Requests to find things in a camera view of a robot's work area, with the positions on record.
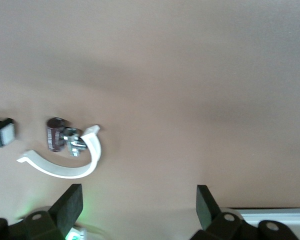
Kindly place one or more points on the brown table cover sheet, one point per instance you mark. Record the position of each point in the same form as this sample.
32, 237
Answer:
165, 75

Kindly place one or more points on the white curved plastic clamp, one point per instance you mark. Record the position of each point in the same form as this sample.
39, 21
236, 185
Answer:
93, 152

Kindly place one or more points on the brown knob with metal bolt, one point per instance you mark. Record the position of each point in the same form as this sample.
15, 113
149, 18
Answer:
55, 135

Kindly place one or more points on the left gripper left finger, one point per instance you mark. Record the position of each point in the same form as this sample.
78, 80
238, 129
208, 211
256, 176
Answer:
67, 207

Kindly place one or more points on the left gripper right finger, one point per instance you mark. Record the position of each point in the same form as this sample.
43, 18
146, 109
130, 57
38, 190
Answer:
205, 207

